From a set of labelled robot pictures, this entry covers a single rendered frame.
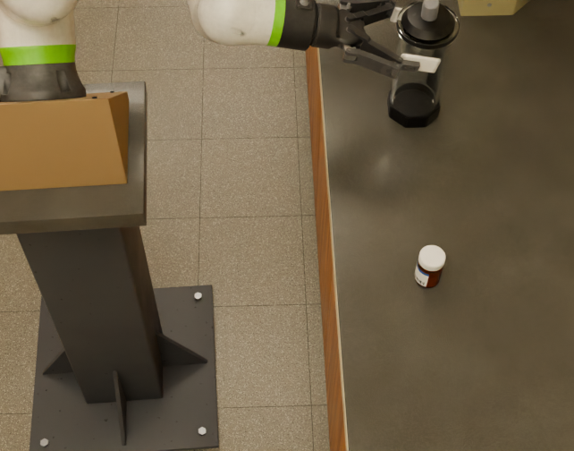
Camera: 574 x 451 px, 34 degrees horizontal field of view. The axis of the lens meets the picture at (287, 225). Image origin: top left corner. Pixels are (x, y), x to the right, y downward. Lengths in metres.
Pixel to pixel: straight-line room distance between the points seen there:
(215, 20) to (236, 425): 1.24
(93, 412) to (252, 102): 1.16
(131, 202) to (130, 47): 1.65
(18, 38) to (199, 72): 1.61
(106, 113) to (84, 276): 0.50
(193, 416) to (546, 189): 1.16
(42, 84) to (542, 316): 0.91
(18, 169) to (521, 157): 0.91
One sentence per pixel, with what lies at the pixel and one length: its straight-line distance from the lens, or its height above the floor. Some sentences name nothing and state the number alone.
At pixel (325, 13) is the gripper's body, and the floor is 1.20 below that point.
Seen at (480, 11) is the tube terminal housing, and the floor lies 0.95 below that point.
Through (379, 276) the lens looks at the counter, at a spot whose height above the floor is 0.94.
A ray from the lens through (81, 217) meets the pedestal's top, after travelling 1.69.
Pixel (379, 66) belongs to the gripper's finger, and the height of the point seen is 1.14.
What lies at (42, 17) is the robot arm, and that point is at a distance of 1.49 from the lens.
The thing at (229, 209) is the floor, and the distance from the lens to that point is 2.82.
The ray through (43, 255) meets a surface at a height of 0.73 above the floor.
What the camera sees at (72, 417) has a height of 0.02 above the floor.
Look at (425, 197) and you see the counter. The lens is 1.70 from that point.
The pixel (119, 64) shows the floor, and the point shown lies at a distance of 3.24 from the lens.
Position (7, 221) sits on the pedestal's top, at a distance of 1.71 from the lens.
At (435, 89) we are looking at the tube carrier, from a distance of 1.74.
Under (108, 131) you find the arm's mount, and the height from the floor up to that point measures 1.09.
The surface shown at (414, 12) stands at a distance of 1.66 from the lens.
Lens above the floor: 2.30
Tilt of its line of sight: 56 degrees down
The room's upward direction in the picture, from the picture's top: 1 degrees clockwise
